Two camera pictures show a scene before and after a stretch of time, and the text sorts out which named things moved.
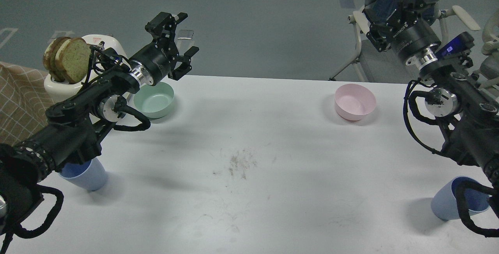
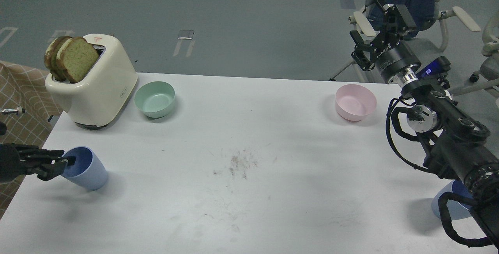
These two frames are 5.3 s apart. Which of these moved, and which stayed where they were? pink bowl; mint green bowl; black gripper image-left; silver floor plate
Moved: black gripper image-left
Stayed: pink bowl; silver floor plate; mint green bowl
